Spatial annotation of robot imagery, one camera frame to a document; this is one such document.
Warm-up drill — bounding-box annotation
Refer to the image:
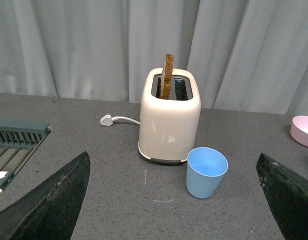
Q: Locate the cream white toaster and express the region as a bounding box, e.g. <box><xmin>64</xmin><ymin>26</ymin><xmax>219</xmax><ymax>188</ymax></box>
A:
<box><xmin>138</xmin><ymin>68</ymin><xmax>201</xmax><ymax>164</ymax></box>

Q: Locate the white plug with cable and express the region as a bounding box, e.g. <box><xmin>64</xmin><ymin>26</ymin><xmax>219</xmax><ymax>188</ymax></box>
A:
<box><xmin>100</xmin><ymin>114</ymin><xmax>140</xmax><ymax>127</ymax></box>

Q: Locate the grey green dish rack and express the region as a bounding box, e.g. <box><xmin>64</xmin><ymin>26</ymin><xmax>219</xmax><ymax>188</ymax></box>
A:
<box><xmin>0</xmin><ymin>118</ymin><xmax>50</xmax><ymax>194</ymax></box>

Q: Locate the light blue plastic cup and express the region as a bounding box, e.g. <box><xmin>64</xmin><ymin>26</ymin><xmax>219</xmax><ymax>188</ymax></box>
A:
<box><xmin>186</xmin><ymin>147</ymin><xmax>228</xmax><ymax>199</ymax></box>

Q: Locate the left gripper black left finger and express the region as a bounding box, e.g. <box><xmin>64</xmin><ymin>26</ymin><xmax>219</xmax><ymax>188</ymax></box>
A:
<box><xmin>0</xmin><ymin>152</ymin><xmax>91</xmax><ymax>240</ymax></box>

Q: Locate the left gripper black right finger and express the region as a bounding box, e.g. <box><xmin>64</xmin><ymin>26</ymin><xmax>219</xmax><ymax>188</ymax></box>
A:
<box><xmin>256</xmin><ymin>153</ymin><xmax>308</xmax><ymax>240</ymax></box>

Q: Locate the pink plastic bowl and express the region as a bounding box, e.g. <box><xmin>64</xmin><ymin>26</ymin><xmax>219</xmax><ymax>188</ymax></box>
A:
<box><xmin>290</xmin><ymin>115</ymin><xmax>308</xmax><ymax>147</ymax></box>

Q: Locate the toast slice in toaster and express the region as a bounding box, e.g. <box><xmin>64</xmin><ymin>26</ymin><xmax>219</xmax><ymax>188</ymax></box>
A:
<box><xmin>161</xmin><ymin>54</ymin><xmax>174</xmax><ymax>100</ymax></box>

